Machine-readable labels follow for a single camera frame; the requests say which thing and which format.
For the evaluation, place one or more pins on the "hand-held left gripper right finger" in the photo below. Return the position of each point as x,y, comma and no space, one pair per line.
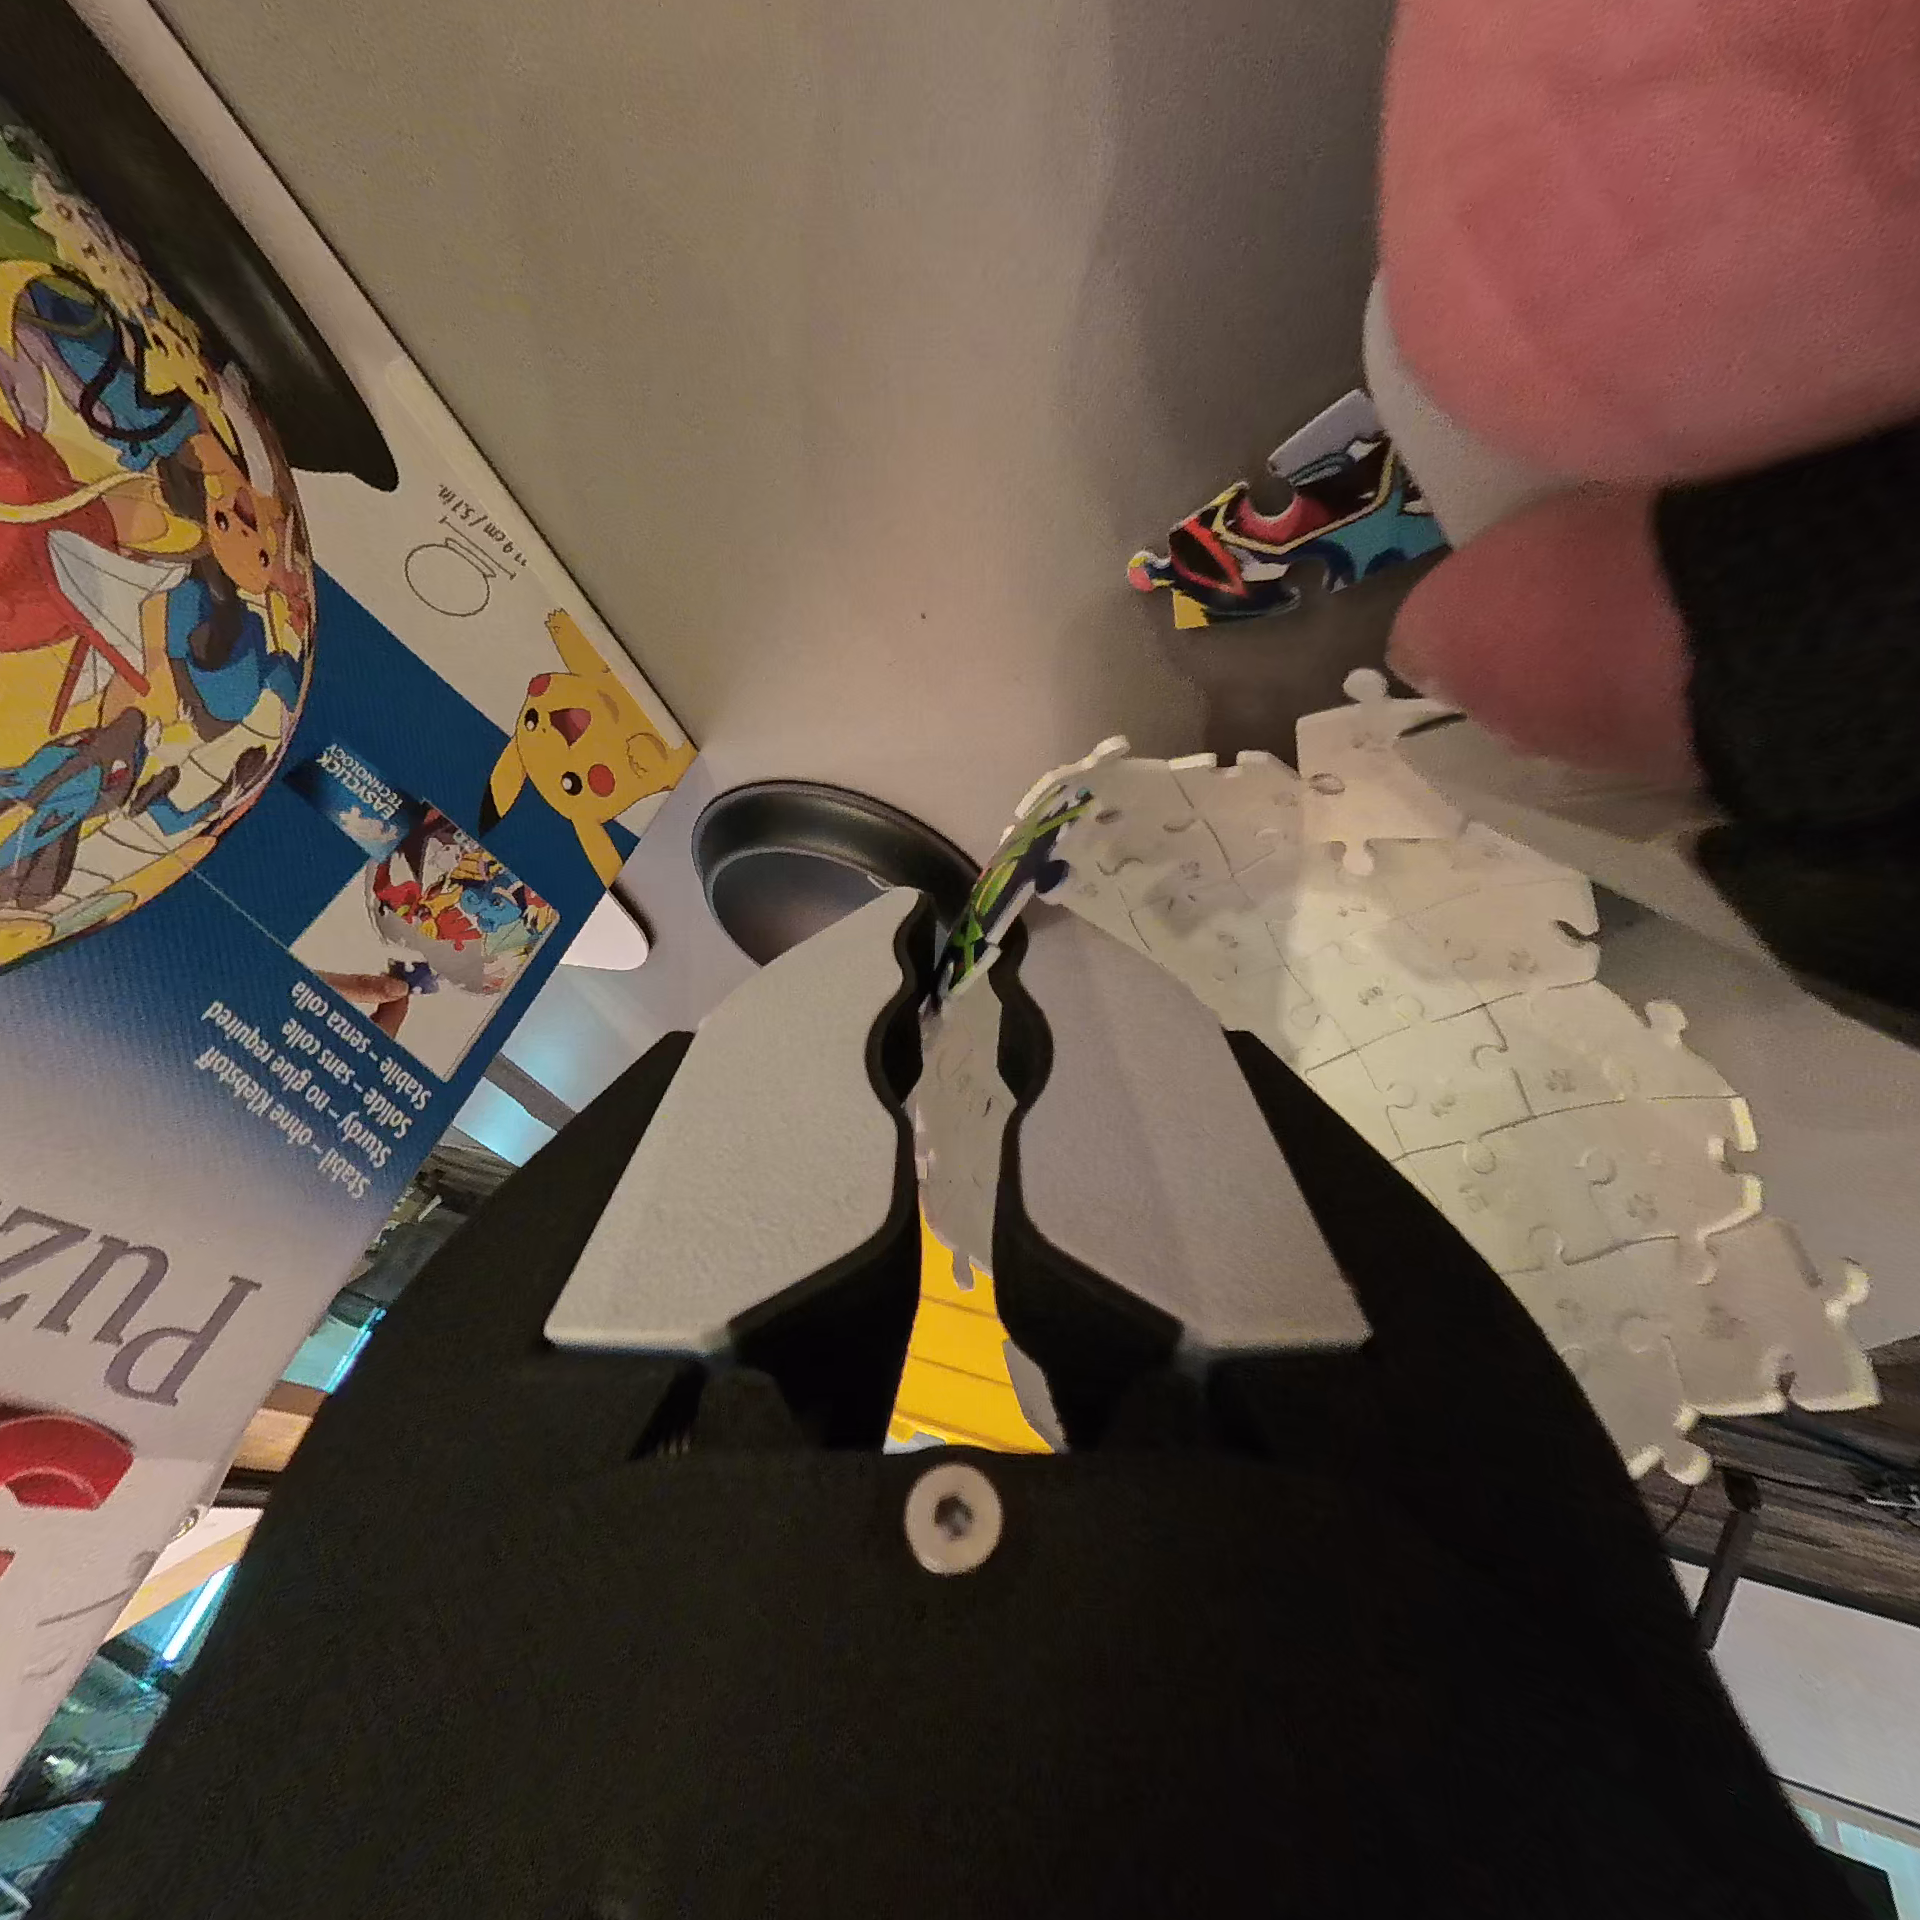
1187,1214

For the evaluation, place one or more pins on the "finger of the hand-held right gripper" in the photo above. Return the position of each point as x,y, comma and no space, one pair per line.
1621,795

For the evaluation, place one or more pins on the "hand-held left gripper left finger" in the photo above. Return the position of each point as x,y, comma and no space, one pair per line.
720,1198

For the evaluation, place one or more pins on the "black round ball stand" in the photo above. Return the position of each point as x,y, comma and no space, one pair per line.
795,869

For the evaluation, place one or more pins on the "blue puzzle box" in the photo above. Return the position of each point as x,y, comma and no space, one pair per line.
227,747

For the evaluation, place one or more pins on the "person's right hand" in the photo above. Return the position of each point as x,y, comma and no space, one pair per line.
1651,226

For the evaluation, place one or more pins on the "yellow plastic bin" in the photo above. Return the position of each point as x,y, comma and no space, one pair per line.
946,1349

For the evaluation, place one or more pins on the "partly built puzzle ball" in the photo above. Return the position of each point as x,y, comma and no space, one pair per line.
1500,1079

